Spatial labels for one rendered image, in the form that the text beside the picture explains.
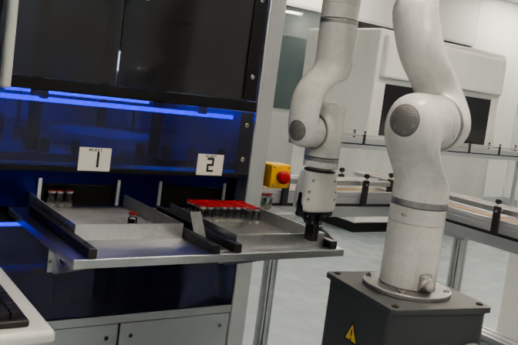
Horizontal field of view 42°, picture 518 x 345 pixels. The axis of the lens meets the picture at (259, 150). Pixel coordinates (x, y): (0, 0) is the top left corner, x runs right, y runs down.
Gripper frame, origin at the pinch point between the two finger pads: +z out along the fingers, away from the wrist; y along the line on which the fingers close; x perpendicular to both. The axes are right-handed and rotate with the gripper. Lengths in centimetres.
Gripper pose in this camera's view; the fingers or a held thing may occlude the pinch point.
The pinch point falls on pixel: (311, 232)
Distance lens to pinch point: 165.8
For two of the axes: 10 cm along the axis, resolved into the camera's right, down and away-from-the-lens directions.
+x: 5.6, 1.4, -8.1
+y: -8.2, -0.5, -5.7
